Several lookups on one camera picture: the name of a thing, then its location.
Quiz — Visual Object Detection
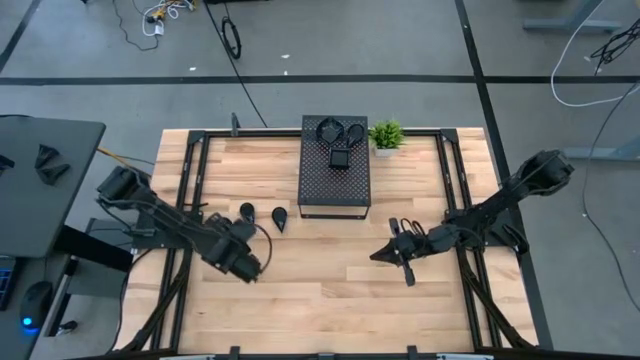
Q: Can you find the thin black floor cable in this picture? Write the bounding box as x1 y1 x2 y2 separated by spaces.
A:
110 0 160 52

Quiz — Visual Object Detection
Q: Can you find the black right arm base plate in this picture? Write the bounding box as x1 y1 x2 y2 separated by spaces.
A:
446 207 530 256

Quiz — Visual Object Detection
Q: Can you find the white floor cable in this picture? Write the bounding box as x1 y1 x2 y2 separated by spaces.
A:
549 0 640 108

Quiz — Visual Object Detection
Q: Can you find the coiled black cable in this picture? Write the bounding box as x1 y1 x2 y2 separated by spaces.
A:
221 16 243 61

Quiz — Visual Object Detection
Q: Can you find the black keyboard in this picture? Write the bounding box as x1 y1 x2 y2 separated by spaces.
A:
0 255 22 312

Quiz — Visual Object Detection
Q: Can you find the black perforated metal rack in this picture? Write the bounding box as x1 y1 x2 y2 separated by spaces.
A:
297 114 372 221

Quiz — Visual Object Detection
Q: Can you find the grey desk foot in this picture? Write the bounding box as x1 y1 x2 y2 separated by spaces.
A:
563 133 640 162
523 0 624 34

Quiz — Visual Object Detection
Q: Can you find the black leaf-shaped mini plate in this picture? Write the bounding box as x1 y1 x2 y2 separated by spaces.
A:
315 116 346 147

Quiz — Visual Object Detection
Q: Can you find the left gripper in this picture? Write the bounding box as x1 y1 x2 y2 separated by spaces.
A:
199 214 262 284

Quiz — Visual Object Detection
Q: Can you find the black square mini plate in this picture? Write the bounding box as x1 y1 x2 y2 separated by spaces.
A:
328 147 351 170

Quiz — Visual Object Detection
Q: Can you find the white and yellow cable bundle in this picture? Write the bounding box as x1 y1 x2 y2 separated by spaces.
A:
141 0 196 37

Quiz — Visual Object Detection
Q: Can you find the long black cable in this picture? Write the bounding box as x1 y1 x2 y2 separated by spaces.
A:
581 82 640 312
203 0 269 129

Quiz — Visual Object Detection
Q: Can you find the grey side desk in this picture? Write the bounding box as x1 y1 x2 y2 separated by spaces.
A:
0 115 107 259

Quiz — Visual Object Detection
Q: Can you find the green plant in white pot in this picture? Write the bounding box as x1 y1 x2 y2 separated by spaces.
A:
368 117 407 159

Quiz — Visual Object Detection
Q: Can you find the black computer mouse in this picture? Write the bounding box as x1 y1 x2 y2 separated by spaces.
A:
19 280 54 331

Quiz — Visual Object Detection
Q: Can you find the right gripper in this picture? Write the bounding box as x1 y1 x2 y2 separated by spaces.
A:
369 218 460 287

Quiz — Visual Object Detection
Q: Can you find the black desk support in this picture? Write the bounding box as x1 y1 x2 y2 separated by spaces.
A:
52 224 135 274

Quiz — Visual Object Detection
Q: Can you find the grey desk base plate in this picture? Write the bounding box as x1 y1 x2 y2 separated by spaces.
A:
64 217 135 300

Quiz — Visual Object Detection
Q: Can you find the black folded object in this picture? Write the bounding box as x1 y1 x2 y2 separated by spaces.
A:
33 144 60 170
37 163 71 187

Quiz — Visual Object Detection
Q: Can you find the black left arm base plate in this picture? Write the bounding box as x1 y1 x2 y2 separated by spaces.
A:
130 209 204 250

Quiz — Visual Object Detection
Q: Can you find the black cable bundle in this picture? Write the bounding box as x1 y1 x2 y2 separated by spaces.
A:
589 18 640 76

